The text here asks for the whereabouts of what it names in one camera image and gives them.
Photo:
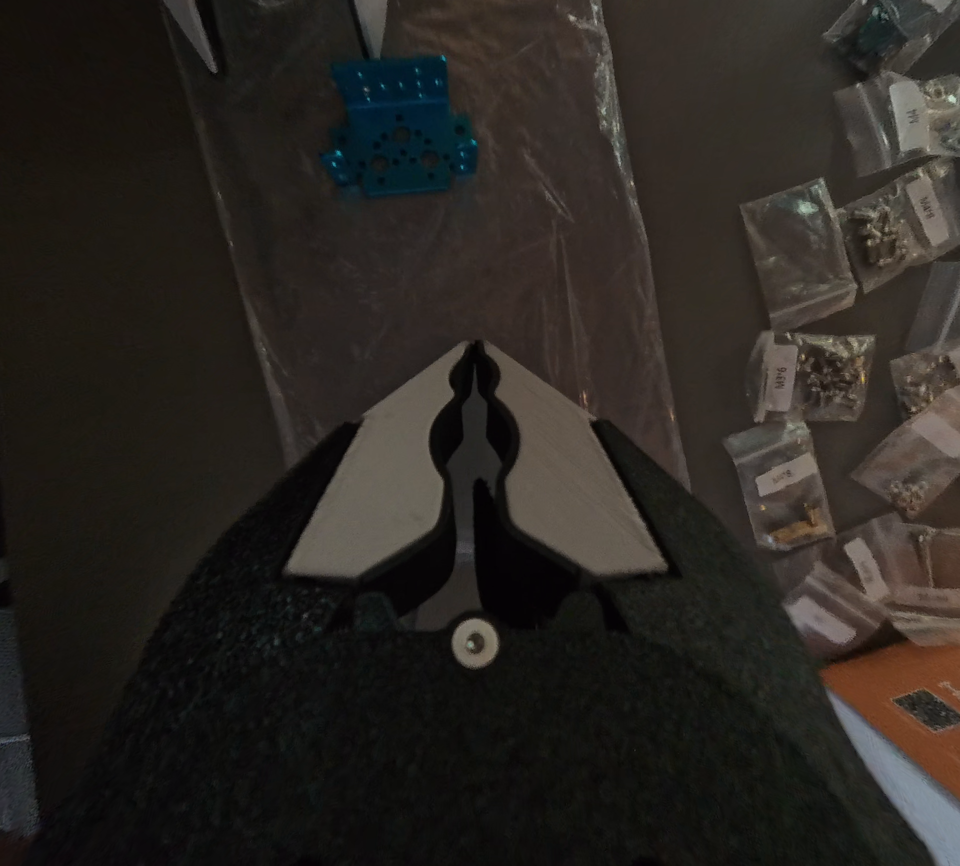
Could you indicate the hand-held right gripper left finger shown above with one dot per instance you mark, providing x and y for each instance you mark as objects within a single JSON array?
[{"x": 375, "y": 498}]

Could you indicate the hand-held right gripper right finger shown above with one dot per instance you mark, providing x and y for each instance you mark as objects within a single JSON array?
[{"x": 577, "y": 498}]

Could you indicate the blue metal bracket large holes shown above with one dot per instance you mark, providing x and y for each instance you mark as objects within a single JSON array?
[{"x": 397, "y": 153}]

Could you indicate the large clear plastic bag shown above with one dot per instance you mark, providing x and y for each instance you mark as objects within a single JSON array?
[{"x": 450, "y": 243}]

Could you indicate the dark grey desk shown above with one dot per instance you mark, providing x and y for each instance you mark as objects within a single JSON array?
[{"x": 97, "y": 281}]

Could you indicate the pile of small screw bags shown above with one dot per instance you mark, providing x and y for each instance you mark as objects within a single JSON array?
[{"x": 795, "y": 258}]

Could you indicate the orange white cardboard box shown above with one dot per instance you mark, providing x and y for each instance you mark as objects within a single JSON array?
[{"x": 885, "y": 678}]

